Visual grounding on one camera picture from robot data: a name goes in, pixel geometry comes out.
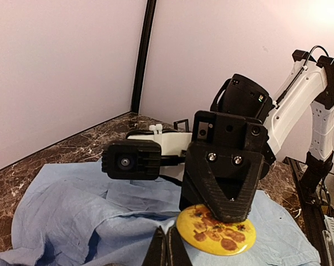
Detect light blue shirt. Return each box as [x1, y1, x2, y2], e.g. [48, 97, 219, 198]
[0, 162, 320, 265]

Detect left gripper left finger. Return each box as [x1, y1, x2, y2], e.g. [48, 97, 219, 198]
[142, 227, 166, 266]

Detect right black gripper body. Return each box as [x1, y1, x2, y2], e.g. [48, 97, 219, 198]
[179, 74, 274, 223]

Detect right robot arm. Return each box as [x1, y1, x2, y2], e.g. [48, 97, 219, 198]
[179, 50, 334, 223]

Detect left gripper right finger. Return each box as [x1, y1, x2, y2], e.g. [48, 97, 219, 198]
[167, 226, 192, 266]

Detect black brooch holder stand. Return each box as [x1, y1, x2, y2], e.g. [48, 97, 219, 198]
[173, 119, 190, 132]

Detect white perforated cable tray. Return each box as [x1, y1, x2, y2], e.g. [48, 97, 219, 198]
[322, 215, 334, 266]

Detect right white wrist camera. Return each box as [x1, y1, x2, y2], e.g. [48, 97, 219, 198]
[102, 124, 192, 182]

